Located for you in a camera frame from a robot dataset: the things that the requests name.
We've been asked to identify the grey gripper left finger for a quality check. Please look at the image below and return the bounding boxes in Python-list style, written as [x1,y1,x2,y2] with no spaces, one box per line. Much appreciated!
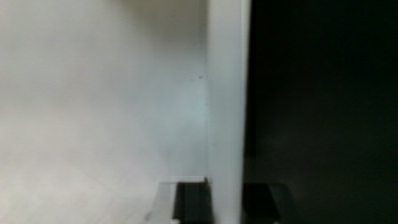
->
[148,178,212,224]

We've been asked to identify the white square table top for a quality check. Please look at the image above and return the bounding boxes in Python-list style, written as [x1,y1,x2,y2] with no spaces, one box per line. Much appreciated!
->
[0,0,251,224]

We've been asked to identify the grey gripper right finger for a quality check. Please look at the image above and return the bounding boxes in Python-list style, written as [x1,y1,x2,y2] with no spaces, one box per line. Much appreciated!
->
[242,183,297,224]

